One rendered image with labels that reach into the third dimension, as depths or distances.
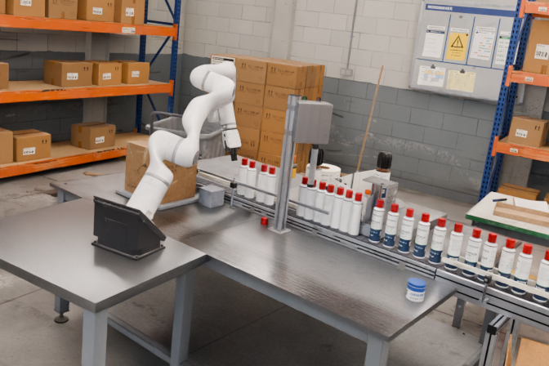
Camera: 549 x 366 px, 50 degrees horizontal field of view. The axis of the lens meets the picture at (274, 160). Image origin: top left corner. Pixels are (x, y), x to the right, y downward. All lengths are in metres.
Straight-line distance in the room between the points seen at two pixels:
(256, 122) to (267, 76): 0.52
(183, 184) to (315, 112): 0.85
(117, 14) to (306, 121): 4.63
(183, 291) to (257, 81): 4.04
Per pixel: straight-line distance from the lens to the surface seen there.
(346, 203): 2.81
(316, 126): 2.76
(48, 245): 2.62
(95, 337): 2.25
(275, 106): 6.42
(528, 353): 1.69
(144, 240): 2.47
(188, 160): 2.60
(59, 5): 6.51
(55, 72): 6.68
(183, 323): 2.86
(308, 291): 2.33
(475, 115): 7.15
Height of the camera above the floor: 1.82
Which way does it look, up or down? 13 degrees down
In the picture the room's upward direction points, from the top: 6 degrees clockwise
